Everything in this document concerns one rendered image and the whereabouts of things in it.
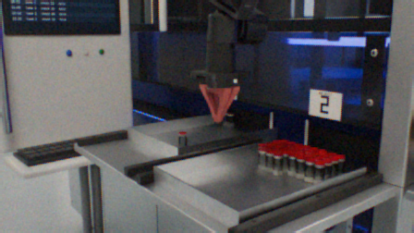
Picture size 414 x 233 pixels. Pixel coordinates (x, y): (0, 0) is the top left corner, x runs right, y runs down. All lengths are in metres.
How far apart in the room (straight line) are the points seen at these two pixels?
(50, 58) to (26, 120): 0.22
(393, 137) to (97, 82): 1.01
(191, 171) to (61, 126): 0.69
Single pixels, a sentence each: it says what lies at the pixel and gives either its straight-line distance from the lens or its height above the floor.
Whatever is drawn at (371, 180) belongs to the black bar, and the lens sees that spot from 0.86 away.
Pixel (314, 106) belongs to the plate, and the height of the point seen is 1.01.
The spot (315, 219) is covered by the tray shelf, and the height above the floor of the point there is 0.88.
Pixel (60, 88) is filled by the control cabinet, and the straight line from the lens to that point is 1.43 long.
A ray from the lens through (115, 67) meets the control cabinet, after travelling 1.52.
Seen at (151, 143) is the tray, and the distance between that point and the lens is 1.04.
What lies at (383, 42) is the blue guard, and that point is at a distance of 0.86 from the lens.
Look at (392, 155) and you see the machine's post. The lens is 0.87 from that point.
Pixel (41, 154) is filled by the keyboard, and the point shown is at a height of 0.83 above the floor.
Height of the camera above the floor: 1.18
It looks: 12 degrees down
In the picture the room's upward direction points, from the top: straight up
